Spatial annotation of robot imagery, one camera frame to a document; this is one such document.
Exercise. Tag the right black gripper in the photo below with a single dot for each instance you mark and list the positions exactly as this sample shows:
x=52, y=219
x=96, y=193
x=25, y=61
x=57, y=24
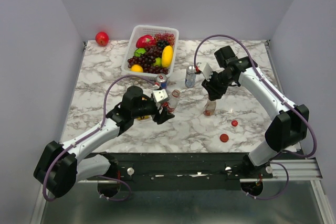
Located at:
x=212, y=87

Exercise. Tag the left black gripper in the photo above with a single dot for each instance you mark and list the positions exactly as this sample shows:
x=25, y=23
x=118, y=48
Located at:
x=158, y=112

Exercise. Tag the red label clear bottle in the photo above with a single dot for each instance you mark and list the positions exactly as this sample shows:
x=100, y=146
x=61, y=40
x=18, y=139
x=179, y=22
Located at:
x=173, y=100

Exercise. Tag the brown juice bottle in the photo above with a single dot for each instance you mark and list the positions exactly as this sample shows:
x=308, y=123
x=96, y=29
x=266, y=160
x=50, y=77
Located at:
x=210, y=107

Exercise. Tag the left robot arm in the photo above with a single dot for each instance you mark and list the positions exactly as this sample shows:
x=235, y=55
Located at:
x=61, y=165

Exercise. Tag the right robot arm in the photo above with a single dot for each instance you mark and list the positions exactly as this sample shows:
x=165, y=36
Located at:
x=288, y=120

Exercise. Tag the large red bottle cap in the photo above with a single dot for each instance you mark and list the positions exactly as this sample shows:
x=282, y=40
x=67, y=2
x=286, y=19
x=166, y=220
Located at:
x=224, y=138

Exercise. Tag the yellow candy packet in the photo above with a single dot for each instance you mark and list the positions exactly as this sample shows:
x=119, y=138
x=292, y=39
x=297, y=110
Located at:
x=143, y=117

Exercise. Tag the silver blue drink can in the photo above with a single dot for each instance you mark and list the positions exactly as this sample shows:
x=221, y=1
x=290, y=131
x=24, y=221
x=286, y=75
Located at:
x=190, y=77

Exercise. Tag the red bull can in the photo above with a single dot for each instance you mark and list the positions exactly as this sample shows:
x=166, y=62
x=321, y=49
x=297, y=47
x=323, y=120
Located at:
x=161, y=80

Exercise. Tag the green lime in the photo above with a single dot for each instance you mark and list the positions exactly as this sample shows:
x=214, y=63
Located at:
x=157, y=62

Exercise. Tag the orange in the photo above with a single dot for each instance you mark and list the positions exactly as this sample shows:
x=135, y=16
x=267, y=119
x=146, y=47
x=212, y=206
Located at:
x=136, y=68

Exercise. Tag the dark purple grapes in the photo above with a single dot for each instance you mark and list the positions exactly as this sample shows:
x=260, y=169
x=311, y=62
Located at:
x=146, y=60

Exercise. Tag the yellow mango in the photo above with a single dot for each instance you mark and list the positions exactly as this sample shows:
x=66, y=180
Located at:
x=167, y=56

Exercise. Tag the green apple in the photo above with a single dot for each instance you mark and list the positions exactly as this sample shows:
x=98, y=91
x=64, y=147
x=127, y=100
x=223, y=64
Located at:
x=139, y=52

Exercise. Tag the red grape bunch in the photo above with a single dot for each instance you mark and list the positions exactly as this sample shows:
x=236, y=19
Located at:
x=164, y=39

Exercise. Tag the red dragon fruit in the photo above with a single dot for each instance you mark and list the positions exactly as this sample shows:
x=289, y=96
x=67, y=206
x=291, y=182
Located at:
x=145, y=41

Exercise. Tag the white plastic fruit basket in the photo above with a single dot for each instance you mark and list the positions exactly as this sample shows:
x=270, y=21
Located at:
x=141, y=30

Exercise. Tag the red apple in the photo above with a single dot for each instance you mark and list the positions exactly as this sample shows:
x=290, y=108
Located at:
x=102, y=38

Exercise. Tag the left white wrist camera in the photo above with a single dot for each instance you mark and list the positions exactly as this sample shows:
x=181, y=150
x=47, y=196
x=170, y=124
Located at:
x=160, y=96

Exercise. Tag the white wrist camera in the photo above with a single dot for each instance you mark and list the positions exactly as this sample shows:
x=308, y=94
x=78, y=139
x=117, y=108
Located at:
x=204, y=69
x=160, y=96

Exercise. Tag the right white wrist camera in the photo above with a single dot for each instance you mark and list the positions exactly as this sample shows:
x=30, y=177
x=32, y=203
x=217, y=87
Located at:
x=204, y=69

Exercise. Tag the black mounting base frame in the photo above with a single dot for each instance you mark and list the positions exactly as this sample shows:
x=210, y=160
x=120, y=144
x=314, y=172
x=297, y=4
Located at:
x=184, y=171

